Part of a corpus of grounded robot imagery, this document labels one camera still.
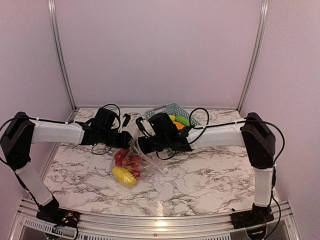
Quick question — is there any left aluminium corner post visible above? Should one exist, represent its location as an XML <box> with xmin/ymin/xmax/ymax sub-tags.
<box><xmin>48</xmin><ymin>0</ymin><xmax>77</xmax><ymax>111</ymax></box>

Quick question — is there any clear zip top bag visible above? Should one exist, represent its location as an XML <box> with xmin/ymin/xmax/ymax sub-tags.
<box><xmin>110</xmin><ymin>130</ymin><xmax>169</xmax><ymax>188</ymax></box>

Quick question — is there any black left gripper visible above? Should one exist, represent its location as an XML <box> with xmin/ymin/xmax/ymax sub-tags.
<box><xmin>99</xmin><ymin>127</ymin><xmax>136</xmax><ymax>149</ymax></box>

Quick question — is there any aluminium corner post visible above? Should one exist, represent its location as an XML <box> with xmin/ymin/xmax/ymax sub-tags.
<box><xmin>48</xmin><ymin>0</ymin><xmax>77</xmax><ymax>111</ymax></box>
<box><xmin>236</xmin><ymin>0</ymin><xmax>270</xmax><ymax>113</ymax></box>

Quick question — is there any small yellow fake corn cob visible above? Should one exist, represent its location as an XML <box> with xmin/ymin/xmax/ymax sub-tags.
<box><xmin>112</xmin><ymin>166</ymin><xmax>137</xmax><ymax>187</ymax></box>

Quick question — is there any aluminium front rail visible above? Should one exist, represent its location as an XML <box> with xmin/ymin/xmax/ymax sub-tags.
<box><xmin>9</xmin><ymin>197</ymin><xmax>301</xmax><ymax>240</ymax></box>

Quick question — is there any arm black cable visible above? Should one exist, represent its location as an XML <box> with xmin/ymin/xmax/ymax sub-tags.
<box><xmin>156</xmin><ymin>107</ymin><xmax>286</xmax><ymax>166</ymax></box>
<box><xmin>0</xmin><ymin>104</ymin><xmax>126</xmax><ymax>166</ymax></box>

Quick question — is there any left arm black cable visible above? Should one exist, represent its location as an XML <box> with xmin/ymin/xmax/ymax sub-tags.
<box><xmin>0</xmin><ymin>104</ymin><xmax>126</xmax><ymax>166</ymax></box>

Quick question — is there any right aluminium corner post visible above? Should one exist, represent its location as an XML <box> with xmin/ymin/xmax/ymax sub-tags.
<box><xmin>236</xmin><ymin>0</ymin><xmax>270</xmax><ymax>113</ymax></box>

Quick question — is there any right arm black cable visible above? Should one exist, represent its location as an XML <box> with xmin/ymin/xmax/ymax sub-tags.
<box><xmin>156</xmin><ymin>107</ymin><xmax>286</xmax><ymax>166</ymax></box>

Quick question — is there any light blue perforated plastic basket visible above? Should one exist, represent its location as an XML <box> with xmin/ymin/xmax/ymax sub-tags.
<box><xmin>143</xmin><ymin>102</ymin><xmax>203</xmax><ymax>134</ymax></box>

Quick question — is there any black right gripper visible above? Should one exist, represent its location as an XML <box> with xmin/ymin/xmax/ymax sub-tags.
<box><xmin>131</xmin><ymin>134</ymin><xmax>170</xmax><ymax>155</ymax></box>

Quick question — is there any red fake grape bunch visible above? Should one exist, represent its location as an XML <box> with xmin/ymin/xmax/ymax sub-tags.
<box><xmin>114</xmin><ymin>148</ymin><xmax>142</xmax><ymax>179</ymax></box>

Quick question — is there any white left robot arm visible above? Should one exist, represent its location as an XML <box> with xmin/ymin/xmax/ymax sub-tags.
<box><xmin>0</xmin><ymin>107</ymin><xmax>132</xmax><ymax>224</ymax></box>

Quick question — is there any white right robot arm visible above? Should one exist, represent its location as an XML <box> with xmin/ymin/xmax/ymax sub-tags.
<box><xmin>135</xmin><ymin>112</ymin><xmax>276</xmax><ymax>224</ymax></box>

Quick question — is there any green fake bitter gourd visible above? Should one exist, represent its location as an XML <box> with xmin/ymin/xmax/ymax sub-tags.
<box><xmin>175</xmin><ymin>115</ymin><xmax>191</xmax><ymax>126</ymax></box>

